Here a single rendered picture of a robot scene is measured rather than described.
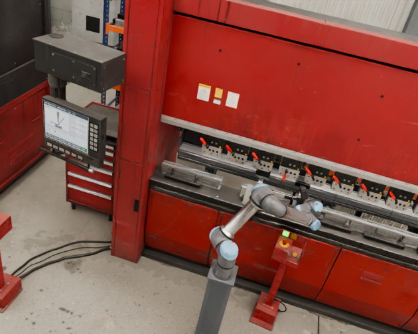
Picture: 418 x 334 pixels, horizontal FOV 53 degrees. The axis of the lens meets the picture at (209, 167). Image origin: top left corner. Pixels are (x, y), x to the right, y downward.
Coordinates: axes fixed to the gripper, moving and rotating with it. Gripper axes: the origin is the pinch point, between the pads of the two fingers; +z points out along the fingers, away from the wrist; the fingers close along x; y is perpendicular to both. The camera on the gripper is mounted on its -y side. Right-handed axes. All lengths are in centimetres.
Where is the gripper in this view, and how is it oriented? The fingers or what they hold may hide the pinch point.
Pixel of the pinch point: (294, 197)
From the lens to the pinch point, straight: 330.8
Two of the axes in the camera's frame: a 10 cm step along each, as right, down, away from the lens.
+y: -0.2, 10.0, 0.8
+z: -3.1, -0.8, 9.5
